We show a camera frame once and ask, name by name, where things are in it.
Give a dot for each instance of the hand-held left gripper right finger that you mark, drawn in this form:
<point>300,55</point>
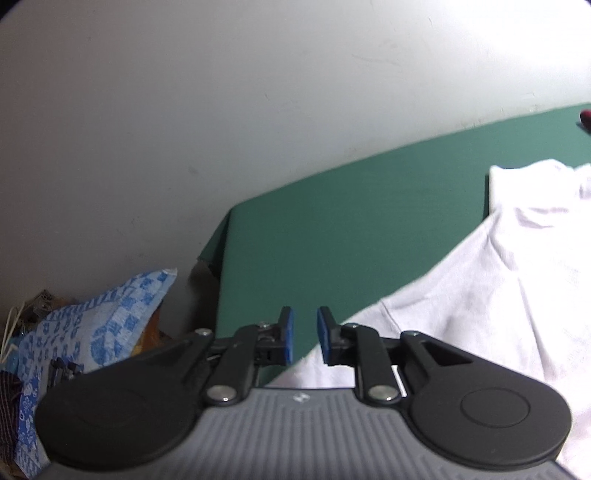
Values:
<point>324,337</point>

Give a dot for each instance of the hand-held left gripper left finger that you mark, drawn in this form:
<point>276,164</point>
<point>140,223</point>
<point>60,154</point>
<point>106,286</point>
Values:
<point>287,337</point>

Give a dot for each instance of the white shirt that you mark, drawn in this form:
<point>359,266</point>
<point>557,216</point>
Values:
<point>485,286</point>

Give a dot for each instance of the green table cover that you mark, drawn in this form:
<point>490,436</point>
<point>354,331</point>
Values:
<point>346,221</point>

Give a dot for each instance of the yellow cloth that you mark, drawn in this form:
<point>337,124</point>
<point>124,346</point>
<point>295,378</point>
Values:
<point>147,334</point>

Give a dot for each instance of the blue checked towel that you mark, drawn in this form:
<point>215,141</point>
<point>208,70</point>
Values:
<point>106,318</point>

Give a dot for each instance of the small black object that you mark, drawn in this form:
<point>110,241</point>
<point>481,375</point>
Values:
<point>64,369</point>

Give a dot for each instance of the dark red sweater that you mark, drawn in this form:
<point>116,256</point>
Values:
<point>586,122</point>

